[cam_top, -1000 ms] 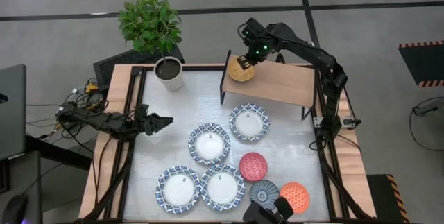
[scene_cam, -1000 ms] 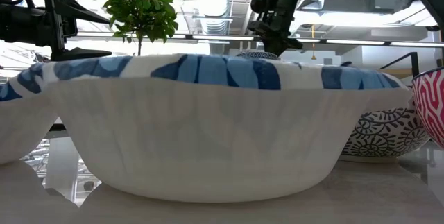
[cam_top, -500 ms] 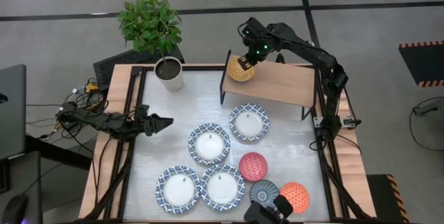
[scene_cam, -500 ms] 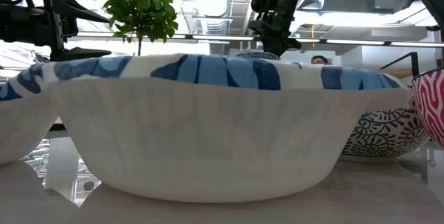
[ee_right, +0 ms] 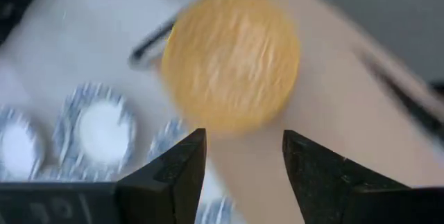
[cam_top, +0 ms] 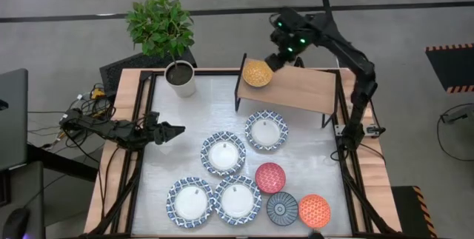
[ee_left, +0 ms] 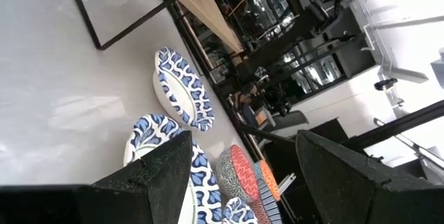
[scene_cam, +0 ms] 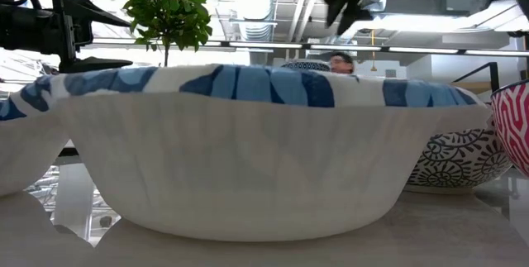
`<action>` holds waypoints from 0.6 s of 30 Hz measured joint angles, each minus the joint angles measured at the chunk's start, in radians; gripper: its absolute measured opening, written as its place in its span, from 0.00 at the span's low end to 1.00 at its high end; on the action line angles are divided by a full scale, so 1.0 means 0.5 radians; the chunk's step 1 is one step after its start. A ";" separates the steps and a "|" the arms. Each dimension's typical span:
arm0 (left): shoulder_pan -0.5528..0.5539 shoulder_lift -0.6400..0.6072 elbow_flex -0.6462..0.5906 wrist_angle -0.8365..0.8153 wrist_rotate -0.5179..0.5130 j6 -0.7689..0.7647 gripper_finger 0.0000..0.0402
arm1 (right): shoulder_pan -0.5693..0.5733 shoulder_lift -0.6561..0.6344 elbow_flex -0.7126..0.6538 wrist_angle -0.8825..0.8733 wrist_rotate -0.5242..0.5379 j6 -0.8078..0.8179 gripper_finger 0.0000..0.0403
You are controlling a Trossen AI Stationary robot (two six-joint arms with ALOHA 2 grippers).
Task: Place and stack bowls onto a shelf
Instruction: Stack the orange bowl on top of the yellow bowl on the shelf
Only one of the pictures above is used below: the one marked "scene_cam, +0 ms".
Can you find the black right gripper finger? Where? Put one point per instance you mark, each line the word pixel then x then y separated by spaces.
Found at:
pixel 353 10
pixel 332 6

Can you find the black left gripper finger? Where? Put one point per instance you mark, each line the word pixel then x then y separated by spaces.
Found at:
pixel 95 64
pixel 97 15

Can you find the black white spiral bowl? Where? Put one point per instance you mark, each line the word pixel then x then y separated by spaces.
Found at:
pixel 454 163

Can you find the green leafy plant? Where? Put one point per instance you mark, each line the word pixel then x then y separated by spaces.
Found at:
pixel 165 6

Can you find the black metal railing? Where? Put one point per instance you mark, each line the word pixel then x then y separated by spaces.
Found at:
pixel 494 77

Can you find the person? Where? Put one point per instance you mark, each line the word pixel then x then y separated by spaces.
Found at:
pixel 341 63

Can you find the blue patterned paper bowl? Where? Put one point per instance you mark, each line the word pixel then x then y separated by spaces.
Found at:
pixel 25 147
pixel 248 168

